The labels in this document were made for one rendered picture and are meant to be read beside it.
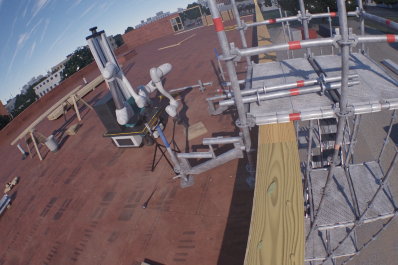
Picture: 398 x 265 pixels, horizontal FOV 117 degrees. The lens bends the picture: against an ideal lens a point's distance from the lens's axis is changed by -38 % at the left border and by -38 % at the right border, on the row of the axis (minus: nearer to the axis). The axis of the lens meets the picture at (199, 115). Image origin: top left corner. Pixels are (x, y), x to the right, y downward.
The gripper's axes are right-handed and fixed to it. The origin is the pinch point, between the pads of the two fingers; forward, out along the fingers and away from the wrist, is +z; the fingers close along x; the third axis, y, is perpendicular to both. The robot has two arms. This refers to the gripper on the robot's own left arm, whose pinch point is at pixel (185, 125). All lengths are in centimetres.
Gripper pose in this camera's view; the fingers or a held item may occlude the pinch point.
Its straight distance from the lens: 274.2
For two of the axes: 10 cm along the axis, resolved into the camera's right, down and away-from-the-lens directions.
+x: 2.6, -5.7, 7.8
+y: 7.0, -4.4, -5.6
